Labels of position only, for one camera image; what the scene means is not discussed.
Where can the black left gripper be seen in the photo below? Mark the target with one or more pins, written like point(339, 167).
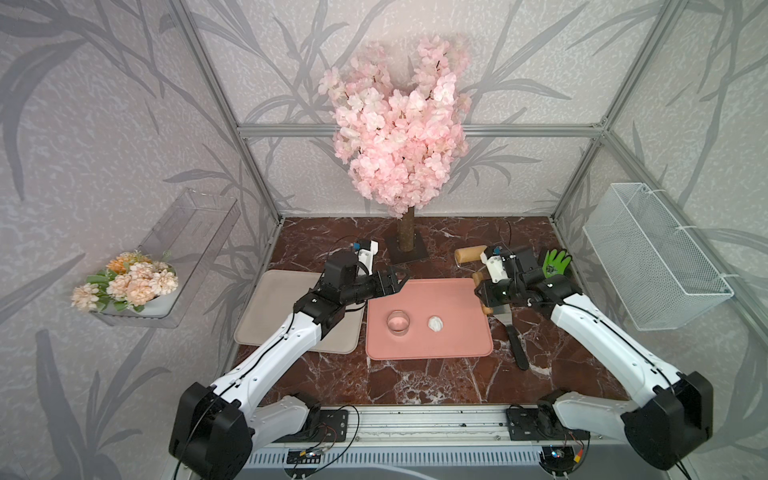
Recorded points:
point(391, 288)

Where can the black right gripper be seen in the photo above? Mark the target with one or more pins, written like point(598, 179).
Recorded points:
point(486, 296)

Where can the wooden rolling pin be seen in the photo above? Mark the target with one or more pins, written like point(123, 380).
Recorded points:
point(474, 264)

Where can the pink silicone mat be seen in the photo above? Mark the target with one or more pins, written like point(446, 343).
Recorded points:
point(397, 324)

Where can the white dough ball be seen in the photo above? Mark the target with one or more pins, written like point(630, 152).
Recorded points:
point(435, 323)

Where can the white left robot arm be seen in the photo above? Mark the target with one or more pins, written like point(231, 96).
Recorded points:
point(217, 427)

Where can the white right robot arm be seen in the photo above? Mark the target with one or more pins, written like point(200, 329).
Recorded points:
point(667, 415)

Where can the green work glove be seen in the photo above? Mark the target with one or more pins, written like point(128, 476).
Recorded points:
point(556, 262)

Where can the beige silicone mat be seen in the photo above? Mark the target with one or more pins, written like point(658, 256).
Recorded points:
point(271, 305)

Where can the artificial cherry blossom tree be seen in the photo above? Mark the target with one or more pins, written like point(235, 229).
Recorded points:
point(400, 143)

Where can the peach artificial flower bouquet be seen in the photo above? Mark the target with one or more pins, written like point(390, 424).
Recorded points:
point(132, 281)

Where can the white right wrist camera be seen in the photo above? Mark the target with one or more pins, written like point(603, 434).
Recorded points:
point(493, 260)

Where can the metal spatula black handle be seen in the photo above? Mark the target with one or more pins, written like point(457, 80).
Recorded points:
point(504, 315)

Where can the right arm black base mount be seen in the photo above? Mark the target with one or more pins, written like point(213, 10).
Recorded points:
point(534, 423)

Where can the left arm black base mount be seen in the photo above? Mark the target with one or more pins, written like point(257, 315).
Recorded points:
point(322, 424)

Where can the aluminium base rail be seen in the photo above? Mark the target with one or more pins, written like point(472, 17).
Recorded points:
point(442, 442)

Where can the white wire mesh basket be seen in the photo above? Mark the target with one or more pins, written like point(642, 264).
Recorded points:
point(662, 276)

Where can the clear plastic wall shelf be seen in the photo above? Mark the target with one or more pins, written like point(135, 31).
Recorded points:
point(189, 237)

